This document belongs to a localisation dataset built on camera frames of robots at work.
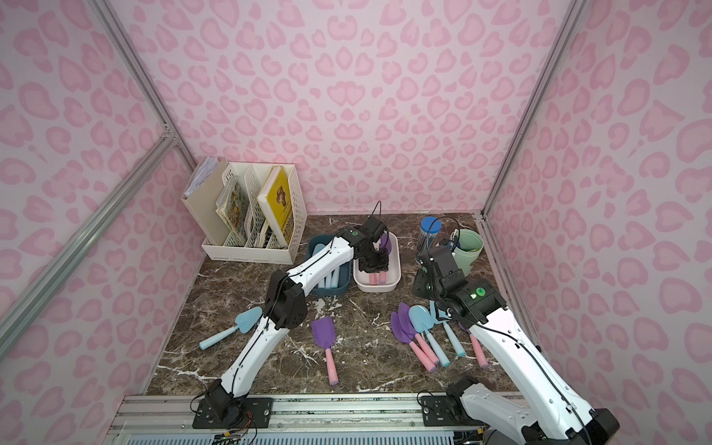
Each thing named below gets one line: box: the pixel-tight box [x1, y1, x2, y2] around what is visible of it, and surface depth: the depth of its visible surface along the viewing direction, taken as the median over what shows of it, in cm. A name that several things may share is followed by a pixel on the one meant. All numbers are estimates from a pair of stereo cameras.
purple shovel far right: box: [457, 321, 490, 369], surface depth 82 cm
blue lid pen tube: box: [417, 216, 443, 257], surface depth 92 cm
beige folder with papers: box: [180, 155, 230, 246], surface depth 93 cm
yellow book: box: [257, 165, 293, 249], surface depth 99 cm
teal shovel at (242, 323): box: [199, 306, 264, 351], surface depth 90 cm
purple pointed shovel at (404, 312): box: [398, 302, 440, 366], surface depth 90 cm
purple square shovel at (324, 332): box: [311, 317, 339, 386], surface depth 87 cm
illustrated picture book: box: [215, 177, 250, 241], surface depth 102 cm
